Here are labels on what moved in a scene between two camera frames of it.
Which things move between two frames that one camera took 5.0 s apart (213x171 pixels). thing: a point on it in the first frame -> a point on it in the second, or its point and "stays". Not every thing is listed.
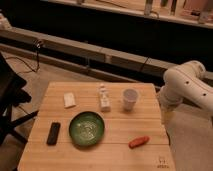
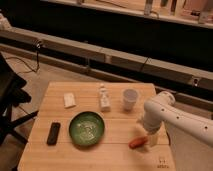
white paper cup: x=130 y=96 stays
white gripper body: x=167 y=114 -> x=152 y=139
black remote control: x=53 y=133 stays
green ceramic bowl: x=86 y=128 stays
